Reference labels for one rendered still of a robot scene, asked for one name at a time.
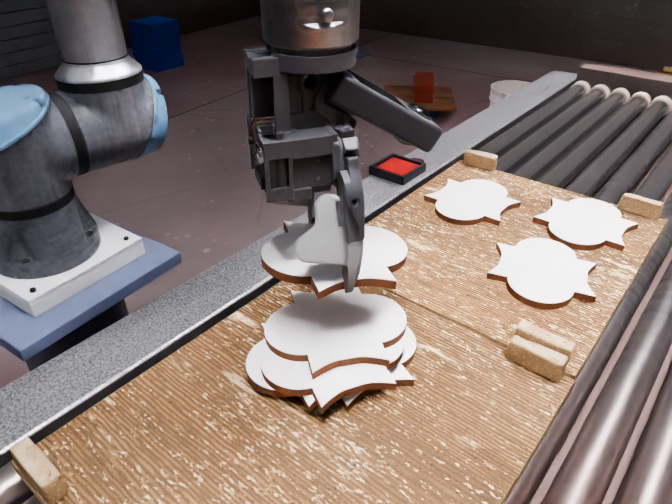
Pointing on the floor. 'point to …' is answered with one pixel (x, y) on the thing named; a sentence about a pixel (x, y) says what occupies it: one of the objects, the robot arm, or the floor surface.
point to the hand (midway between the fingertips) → (336, 252)
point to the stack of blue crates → (156, 43)
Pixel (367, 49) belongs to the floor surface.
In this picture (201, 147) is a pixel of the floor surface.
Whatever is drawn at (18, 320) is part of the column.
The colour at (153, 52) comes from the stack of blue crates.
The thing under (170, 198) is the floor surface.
